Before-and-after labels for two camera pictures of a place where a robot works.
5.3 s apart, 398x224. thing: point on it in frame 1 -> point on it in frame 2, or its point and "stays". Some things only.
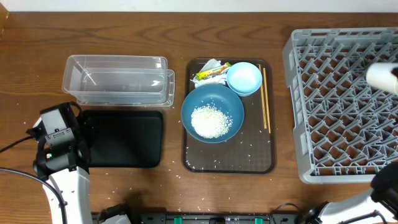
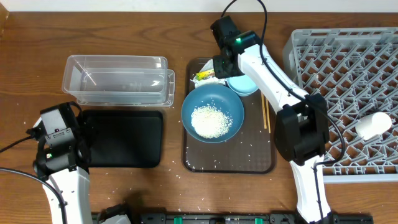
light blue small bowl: (244, 78) stays
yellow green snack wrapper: (204, 74) stays
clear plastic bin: (119, 80) stays
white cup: (379, 76) -> (372, 125)
